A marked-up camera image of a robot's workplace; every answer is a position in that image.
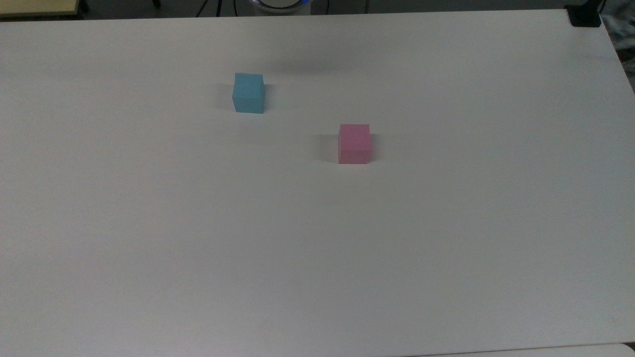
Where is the blue cube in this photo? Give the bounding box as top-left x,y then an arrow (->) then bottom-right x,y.
232,72 -> 265,114

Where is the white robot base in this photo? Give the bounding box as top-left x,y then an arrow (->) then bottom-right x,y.
254,0 -> 312,16

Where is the pink cube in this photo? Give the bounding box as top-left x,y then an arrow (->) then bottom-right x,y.
338,124 -> 372,165

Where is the black corner clamp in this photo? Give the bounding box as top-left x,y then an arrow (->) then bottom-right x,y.
568,3 -> 603,28

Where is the yellow wooden table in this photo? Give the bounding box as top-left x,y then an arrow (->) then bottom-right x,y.
0,0 -> 81,18

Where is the black floor cable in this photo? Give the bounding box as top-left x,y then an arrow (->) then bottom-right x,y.
195,0 -> 223,18

